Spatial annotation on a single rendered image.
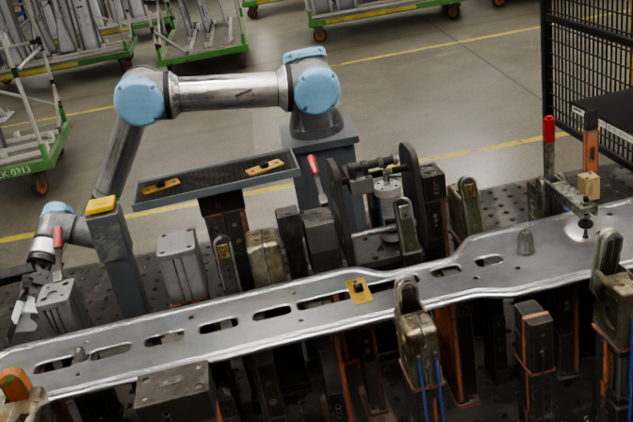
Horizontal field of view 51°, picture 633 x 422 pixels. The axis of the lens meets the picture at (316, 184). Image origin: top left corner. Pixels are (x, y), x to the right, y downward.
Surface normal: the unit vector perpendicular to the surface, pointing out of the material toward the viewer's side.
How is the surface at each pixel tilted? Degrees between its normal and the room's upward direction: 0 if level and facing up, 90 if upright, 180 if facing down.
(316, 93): 91
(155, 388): 0
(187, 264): 90
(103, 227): 90
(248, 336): 0
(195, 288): 90
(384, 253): 0
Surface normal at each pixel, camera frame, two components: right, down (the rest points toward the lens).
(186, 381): -0.16, -0.90
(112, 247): 0.17, 0.38
